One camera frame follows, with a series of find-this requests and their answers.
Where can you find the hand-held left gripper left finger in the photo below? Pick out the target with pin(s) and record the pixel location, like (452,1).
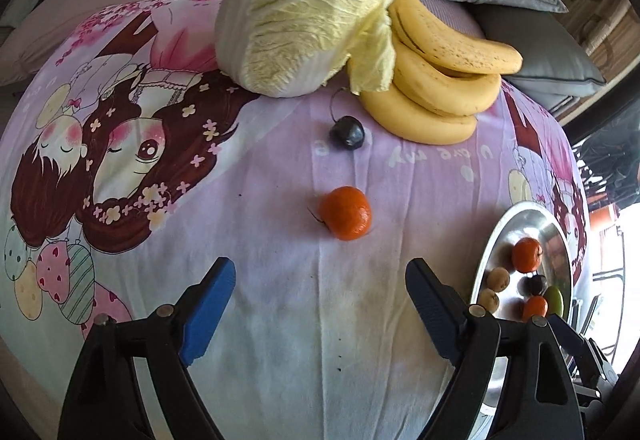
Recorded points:
(210,315)

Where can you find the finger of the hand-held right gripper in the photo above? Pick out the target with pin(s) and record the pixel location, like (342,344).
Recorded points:
(570,337)

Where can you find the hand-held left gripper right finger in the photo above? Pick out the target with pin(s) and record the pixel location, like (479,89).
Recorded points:
(430,310)

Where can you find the green jujube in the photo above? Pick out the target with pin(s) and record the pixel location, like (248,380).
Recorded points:
(553,300)

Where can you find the orange tangerine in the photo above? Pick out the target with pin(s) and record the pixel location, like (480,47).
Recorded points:
(535,308)
(346,212)
(526,254)

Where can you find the brown longan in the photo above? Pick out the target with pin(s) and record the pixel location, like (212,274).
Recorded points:
(489,300)
(498,278)

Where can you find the dark cherry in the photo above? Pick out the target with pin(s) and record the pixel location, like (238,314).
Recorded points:
(347,133)
(535,285)

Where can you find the round steel plate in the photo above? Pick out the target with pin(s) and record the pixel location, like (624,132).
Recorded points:
(500,235)

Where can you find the orange pot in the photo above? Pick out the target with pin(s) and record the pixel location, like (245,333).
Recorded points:
(605,221)

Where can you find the cartoon printed blanket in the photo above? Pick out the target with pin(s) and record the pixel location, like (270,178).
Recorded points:
(250,145)

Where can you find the grey piped pillow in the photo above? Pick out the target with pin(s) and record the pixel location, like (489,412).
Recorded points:
(545,60)

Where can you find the napa cabbage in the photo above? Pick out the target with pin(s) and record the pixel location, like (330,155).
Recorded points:
(300,10)

